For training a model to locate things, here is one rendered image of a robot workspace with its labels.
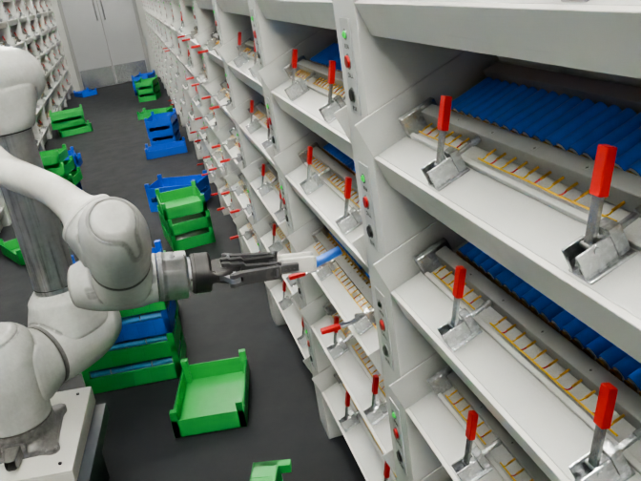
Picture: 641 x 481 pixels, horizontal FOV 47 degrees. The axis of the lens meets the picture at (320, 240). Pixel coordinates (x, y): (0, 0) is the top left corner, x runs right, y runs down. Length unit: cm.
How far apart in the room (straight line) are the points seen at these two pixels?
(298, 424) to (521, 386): 133
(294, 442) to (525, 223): 141
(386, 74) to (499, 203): 30
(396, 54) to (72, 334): 110
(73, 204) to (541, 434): 82
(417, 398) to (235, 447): 98
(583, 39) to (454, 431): 65
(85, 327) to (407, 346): 94
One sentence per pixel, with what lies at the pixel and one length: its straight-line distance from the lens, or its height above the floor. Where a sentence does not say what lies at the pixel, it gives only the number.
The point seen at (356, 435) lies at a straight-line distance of 170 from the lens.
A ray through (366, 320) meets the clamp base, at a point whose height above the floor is 55.
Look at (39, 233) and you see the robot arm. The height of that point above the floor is 68.
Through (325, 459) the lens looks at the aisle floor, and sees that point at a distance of 190.
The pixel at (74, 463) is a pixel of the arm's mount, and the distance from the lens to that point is 172.
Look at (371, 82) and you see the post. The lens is 92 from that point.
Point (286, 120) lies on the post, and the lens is 163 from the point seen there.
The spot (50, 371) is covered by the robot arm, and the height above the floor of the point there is 40.
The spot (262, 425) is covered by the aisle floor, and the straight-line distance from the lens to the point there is 206.
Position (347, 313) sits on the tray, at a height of 53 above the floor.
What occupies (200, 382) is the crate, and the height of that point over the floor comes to 0.
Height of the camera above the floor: 114
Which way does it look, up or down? 21 degrees down
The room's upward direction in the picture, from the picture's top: 9 degrees counter-clockwise
